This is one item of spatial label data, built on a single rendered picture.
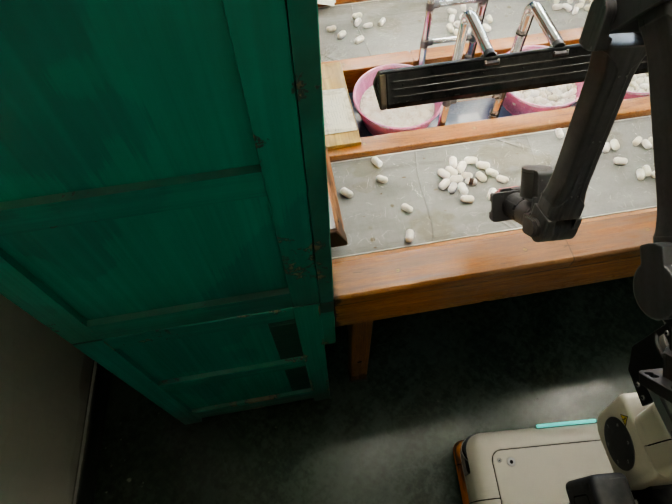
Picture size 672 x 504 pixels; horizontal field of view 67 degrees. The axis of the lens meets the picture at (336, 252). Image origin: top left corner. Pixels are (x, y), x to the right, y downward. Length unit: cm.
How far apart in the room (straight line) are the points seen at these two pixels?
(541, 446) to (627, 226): 67
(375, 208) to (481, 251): 29
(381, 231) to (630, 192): 67
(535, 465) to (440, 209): 78
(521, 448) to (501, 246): 63
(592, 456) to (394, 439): 61
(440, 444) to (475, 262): 82
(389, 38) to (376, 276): 88
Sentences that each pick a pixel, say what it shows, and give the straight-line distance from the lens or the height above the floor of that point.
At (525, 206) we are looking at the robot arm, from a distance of 108.
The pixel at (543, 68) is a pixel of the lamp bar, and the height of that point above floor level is 108.
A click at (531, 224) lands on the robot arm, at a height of 103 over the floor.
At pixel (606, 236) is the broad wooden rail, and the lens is 140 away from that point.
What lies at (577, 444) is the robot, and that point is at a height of 28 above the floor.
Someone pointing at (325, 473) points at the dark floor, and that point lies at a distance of 184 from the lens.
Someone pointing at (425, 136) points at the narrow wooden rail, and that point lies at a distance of 146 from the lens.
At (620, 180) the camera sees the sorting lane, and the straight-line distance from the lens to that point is 156.
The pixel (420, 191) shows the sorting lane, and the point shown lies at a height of 74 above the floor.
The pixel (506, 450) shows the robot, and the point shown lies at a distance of 163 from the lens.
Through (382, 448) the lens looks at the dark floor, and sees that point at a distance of 185.
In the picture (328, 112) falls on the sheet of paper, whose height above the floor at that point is 78.
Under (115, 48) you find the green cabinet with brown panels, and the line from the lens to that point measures 58.
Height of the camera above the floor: 183
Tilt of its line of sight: 60 degrees down
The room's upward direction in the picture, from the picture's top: 2 degrees counter-clockwise
